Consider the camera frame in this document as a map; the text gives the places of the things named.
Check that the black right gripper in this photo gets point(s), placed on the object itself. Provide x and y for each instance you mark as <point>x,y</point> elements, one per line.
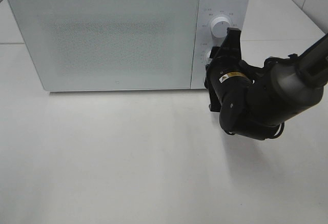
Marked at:
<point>223,73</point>

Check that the white microwave oven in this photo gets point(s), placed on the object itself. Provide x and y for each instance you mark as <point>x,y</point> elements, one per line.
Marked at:
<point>220,1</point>

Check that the white microwave knob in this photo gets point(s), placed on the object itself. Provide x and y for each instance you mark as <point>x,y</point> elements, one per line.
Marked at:
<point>219,26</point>
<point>207,58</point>

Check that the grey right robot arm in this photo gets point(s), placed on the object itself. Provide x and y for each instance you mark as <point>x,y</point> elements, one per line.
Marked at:
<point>256,102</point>

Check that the white microwave door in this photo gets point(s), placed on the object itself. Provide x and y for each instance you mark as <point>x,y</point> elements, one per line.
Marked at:
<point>93,45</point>

